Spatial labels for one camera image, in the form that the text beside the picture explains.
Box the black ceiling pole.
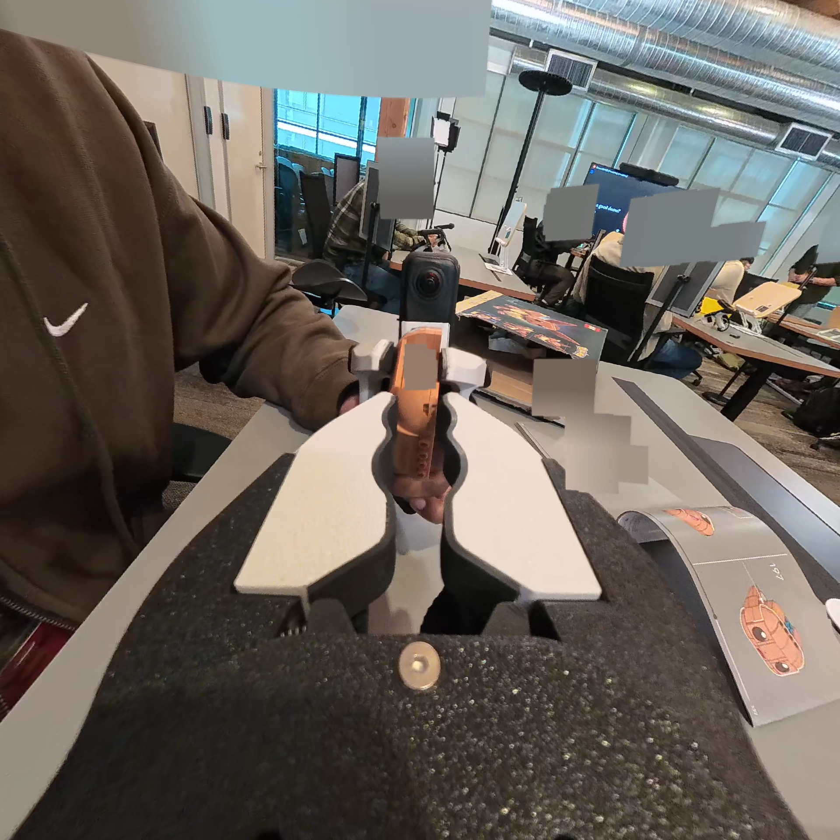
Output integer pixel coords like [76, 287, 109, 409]
[505, 69, 576, 217]

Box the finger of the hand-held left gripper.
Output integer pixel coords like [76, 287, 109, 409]
[440, 348, 493, 401]
[351, 339, 396, 411]

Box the silver air duct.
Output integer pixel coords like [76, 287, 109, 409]
[489, 0, 840, 168]

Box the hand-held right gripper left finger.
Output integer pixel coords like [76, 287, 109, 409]
[234, 392, 396, 598]

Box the black office chair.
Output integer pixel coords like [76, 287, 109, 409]
[290, 259, 370, 317]
[583, 259, 657, 362]

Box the brown cardboard box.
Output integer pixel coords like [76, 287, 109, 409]
[478, 354, 536, 413]

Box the person's left forearm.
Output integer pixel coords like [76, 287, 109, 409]
[172, 252, 361, 434]

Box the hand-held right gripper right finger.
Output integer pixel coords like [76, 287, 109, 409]
[443, 390, 604, 603]

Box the colourful lego set box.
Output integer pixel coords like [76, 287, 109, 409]
[456, 293, 608, 362]

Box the white box device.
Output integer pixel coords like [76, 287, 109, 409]
[487, 200, 527, 275]

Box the brown rounded lego assembly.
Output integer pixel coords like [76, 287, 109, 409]
[387, 328, 442, 480]

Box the black bag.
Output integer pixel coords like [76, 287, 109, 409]
[784, 386, 840, 439]

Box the lego instruction booklet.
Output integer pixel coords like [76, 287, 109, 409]
[617, 505, 840, 728]

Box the wall screen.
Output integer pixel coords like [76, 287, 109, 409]
[584, 163, 683, 237]

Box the person's left hand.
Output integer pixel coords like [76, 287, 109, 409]
[390, 472, 454, 526]

